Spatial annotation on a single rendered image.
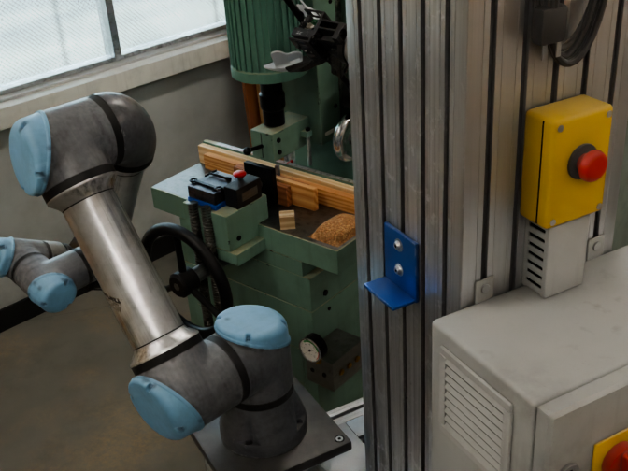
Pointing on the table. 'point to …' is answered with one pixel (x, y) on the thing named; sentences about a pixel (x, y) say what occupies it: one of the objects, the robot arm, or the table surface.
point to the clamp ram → (264, 178)
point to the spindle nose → (272, 104)
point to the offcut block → (287, 220)
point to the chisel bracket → (279, 137)
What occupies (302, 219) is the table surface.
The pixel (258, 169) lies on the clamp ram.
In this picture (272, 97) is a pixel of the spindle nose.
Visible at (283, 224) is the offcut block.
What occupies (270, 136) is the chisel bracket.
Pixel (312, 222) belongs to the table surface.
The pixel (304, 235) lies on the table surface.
